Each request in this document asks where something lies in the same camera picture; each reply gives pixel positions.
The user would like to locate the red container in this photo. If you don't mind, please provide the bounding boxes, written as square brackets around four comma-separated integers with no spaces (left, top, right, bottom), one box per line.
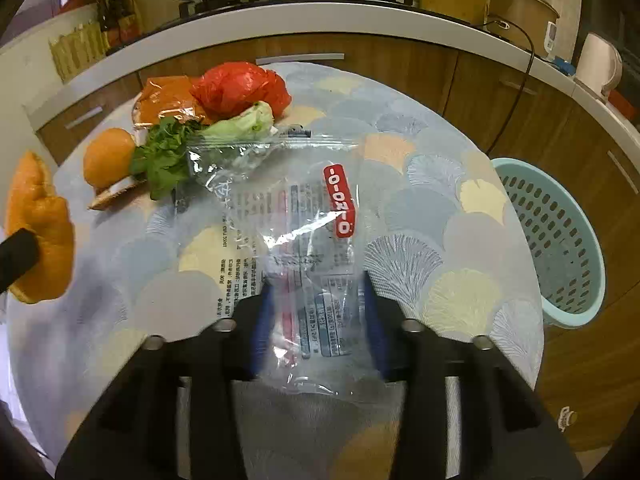
[607,90,640,123]

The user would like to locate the clear printed plastic bag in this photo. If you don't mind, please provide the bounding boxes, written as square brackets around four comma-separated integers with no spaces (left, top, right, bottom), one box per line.
[172,132,412,407]

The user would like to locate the beige rice cooker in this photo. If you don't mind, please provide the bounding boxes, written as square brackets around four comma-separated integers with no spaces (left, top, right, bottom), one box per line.
[485,0,561,46]

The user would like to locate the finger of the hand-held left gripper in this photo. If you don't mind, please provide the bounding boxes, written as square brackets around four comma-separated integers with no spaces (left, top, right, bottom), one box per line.
[0,228,41,294]

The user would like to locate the silver cabinet handle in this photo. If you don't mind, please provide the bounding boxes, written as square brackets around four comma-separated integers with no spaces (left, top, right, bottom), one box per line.
[65,109,102,129]
[607,150,640,187]
[500,79,539,97]

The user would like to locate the black power cable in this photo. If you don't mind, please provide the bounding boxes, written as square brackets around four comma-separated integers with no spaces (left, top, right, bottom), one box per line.
[487,19,536,158]

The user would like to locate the thin dark sauce bottle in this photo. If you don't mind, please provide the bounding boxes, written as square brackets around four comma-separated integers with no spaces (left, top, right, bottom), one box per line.
[96,0,112,46]

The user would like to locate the white electric kettle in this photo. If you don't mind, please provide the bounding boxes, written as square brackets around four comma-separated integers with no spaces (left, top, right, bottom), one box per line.
[575,31,623,103]

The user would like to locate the red label sauce bottle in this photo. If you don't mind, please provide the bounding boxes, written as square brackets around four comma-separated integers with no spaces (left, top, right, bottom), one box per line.
[107,0,138,43]

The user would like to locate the orange clear wrapper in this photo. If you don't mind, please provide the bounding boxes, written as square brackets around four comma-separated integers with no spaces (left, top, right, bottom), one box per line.
[132,75,213,128]

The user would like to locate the brown bread slice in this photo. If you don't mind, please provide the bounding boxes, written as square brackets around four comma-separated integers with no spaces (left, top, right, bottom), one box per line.
[87,179,142,211]

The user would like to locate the fan pattern tablecloth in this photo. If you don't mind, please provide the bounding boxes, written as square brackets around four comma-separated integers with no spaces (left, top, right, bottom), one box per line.
[5,62,546,480]

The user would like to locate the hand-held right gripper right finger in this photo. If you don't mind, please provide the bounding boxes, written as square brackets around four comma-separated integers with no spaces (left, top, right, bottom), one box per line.
[360,272,584,480]

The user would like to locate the round orange bun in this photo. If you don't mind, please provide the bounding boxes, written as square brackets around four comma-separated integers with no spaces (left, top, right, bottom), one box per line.
[82,128,137,191]

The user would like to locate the light blue perforated basket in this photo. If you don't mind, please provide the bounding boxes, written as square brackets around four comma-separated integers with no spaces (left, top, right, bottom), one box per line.
[489,157,607,330]

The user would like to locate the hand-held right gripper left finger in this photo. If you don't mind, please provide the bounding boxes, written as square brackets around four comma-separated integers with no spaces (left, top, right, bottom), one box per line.
[55,285,274,480]

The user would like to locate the dark leafy greens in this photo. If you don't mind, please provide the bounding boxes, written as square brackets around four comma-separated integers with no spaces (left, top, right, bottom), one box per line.
[131,116,202,201]

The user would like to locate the red plastic bag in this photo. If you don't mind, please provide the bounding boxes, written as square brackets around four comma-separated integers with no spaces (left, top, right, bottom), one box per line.
[189,61,292,123]

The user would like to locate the pale green lettuce piece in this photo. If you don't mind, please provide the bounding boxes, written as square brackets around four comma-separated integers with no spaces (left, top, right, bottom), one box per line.
[200,101,276,143]

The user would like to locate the fried dough piece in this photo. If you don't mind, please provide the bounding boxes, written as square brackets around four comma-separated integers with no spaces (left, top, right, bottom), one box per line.
[4,151,76,305]

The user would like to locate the yellow slotted basket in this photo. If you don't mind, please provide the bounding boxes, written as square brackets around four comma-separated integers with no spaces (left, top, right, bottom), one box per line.
[48,22,108,83]

